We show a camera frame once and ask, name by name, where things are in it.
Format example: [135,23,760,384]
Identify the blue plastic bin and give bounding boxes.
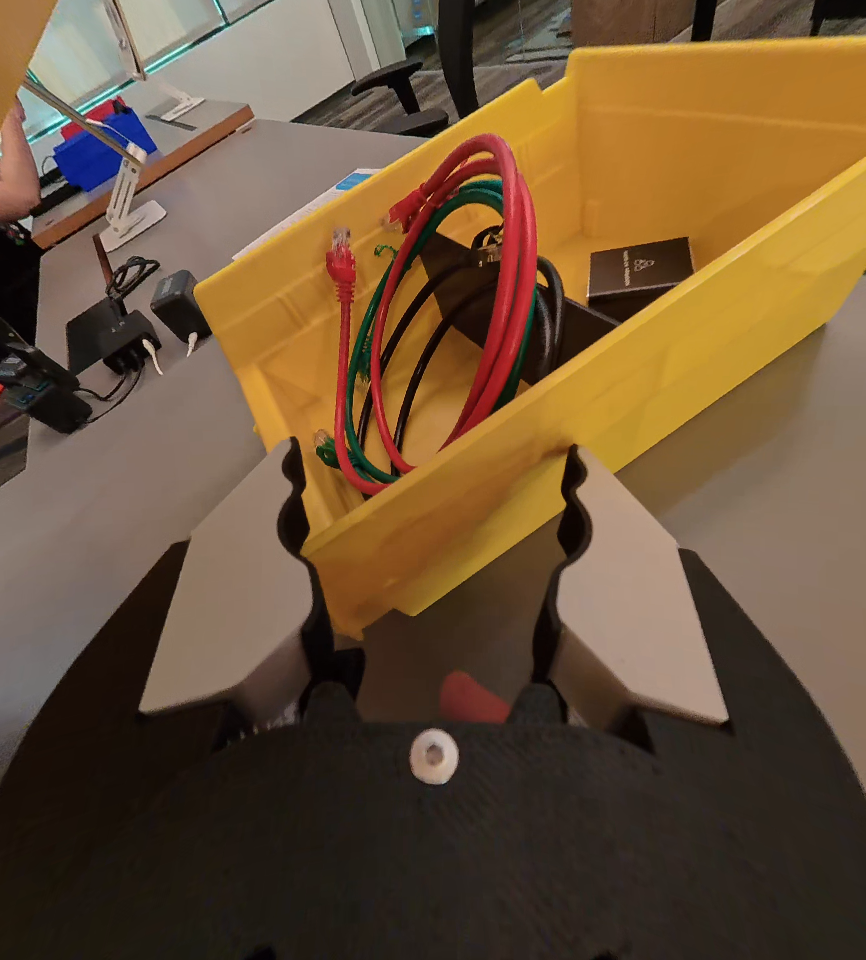
[52,105,158,193]

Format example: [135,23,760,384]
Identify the coiled thin black cable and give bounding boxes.
[105,256,161,316]

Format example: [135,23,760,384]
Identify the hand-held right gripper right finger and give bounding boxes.
[529,444,730,735]

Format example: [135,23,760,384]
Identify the white paper sheet blue label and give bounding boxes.
[232,168,383,262]

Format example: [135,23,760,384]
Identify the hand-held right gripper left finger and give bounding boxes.
[139,436,366,732]

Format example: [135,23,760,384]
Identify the person's right hand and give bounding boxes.
[439,669,510,726]

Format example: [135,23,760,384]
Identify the red ethernet cable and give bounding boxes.
[325,133,540,498]

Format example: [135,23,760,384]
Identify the black ethernet adapter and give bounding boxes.
[588,237,696,310]

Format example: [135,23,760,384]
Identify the black office chair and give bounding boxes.
[350,0,479,138]

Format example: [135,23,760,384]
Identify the green ethernet cable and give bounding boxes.
[315,178,539,485]

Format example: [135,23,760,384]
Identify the black power adapter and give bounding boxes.
[149,270,214,342]

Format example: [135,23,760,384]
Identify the white desk lamp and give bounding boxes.
[103,0,206,123]

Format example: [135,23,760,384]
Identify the red plastic bin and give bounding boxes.
[60,96,131,142]

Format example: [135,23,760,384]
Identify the black charging hub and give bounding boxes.
[65,294,165,376]

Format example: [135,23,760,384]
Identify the white tray with glass dish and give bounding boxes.
[19,75,169,254]

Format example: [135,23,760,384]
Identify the black angled plate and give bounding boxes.
[421,231,623,387]

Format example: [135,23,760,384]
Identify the brown wooden cabinet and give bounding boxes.
[571,0,719,50]

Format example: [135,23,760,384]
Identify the black clamp device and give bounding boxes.
[0,277,94,436]

